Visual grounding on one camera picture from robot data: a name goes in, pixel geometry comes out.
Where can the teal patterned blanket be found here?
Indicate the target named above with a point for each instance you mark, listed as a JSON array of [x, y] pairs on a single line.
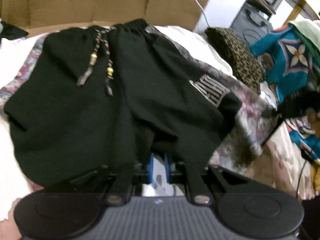
[[277, 52]]

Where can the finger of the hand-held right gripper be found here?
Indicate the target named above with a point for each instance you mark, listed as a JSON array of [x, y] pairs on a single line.
[[272, 131]]

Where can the leopard print garment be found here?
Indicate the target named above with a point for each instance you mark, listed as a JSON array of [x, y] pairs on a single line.
[[240, 57]]

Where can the cream printed bed sheet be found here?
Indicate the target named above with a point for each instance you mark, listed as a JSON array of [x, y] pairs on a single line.
[[10, 142]]

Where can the black shorts bear-print trim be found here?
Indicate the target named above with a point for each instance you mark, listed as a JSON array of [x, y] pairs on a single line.
[[75, 110]]

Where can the cardboard sheet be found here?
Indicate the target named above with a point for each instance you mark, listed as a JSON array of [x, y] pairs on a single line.
[[112, 0]]

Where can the black garment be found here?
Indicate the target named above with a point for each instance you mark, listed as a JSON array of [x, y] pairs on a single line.
[[12, 31]]

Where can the light green cloth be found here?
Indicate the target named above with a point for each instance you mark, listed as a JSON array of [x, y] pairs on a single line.
[[307, 30]]

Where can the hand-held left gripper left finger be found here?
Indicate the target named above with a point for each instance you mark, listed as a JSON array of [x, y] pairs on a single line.
[[150, 170]]

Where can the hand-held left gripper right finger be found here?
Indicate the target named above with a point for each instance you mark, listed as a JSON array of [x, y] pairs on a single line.
[[167, 170]]

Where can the black side table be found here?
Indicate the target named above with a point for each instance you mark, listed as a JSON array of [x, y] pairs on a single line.
[[262, 1]]

